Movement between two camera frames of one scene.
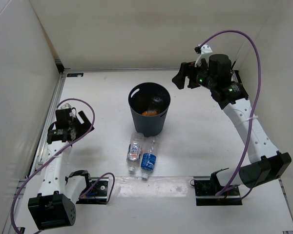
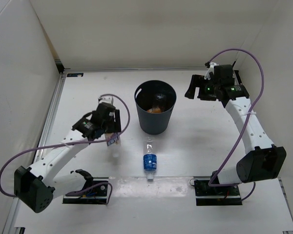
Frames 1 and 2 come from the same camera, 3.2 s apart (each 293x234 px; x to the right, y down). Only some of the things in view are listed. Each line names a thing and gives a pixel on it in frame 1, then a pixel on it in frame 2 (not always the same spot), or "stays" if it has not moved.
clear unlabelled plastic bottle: [155, 107] → [159, 102]
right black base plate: [206, 188] stays
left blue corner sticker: [79, 75] stays
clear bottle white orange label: [134, 150] → [113, 143]
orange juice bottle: [149, 113] → [154, 110]
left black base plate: [97, 194] stays
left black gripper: [85, 126] → [117, 126]
